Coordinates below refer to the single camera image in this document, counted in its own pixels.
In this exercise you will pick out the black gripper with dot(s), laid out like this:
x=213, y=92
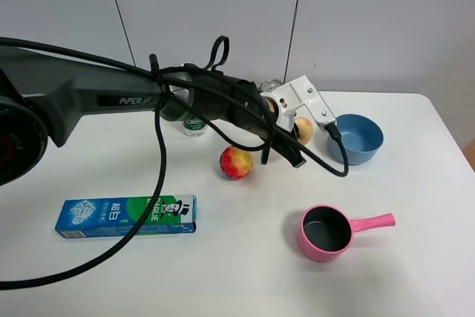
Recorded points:
x=245, y=108

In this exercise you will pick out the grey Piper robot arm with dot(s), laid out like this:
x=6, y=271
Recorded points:
x=46, y=90

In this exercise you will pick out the yellow potato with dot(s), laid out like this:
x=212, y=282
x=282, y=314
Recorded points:
x=303, y=130

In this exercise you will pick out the red yellow ball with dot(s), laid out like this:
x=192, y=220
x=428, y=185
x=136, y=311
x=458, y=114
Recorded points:
x=235, y=163

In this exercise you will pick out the metal can top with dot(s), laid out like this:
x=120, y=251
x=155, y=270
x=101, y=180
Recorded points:
x=270, y=85

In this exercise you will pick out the blue bowl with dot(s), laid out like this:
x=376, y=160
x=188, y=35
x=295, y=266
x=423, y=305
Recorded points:
x=360, y=137

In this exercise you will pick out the pink saucepan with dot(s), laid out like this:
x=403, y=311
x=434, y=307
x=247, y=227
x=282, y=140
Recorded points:
x=325, y=231

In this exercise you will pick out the plastic water bottle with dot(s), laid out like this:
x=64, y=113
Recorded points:
x=194, y=127

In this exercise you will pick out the blue toothpaste box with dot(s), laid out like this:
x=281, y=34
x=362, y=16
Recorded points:
x=115, y=216

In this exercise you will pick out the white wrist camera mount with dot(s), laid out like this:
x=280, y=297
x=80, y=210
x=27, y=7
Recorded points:
x=295, y=94

